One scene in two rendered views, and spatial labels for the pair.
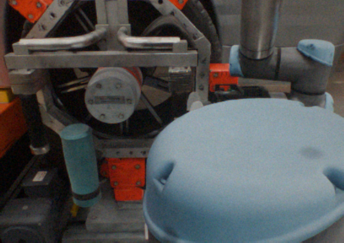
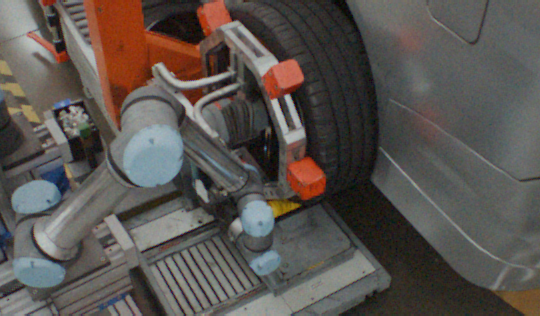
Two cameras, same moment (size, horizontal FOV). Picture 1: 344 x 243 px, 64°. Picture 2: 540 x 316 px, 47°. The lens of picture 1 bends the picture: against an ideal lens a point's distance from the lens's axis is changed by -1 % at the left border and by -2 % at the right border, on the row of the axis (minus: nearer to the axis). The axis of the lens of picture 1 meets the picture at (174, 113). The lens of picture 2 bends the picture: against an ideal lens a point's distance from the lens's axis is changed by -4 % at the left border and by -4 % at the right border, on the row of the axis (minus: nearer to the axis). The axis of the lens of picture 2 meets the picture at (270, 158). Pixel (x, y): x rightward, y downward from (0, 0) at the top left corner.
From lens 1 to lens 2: 158 cm
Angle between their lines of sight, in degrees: 52
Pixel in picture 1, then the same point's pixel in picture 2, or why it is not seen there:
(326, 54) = (245, 223)
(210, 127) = (34, 187)
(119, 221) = not seen: hidden behind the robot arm
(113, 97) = not seen: hidden behind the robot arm
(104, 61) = not seen: hidden behind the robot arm
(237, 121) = (37, 190)
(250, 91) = (231, 204)
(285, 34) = (436, 190)
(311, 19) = (464, 199)
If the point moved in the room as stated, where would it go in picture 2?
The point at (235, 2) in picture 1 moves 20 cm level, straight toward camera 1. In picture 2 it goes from (395, 112) to (323, 126)
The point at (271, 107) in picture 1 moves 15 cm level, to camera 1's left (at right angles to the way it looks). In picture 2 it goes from (46, 194) to (31, 155)
